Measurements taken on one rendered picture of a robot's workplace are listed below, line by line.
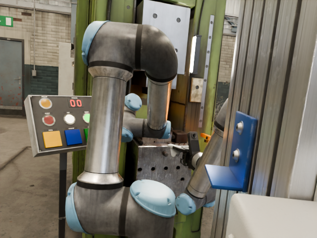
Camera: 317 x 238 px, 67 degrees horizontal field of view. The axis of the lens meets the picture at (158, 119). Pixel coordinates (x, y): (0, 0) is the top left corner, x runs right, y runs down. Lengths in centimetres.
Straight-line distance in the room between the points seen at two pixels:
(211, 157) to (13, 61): 738
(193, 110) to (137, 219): 126
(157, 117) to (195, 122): 97
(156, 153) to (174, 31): 75
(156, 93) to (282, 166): 55
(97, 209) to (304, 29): 52
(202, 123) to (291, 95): 160
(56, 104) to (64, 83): 562
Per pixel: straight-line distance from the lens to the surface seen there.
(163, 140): 156
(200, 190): 88
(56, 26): 768
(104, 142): 59
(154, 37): 61
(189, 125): 177
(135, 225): 60
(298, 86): 22
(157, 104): 77
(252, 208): 19
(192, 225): 213
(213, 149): 80
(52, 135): 120
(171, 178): 160
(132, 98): 96
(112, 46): 61
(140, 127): 92
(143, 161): 149
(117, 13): 161
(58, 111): 127
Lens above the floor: 131
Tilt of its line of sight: 9 degrees down
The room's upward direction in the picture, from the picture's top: 5 degrees clockwise
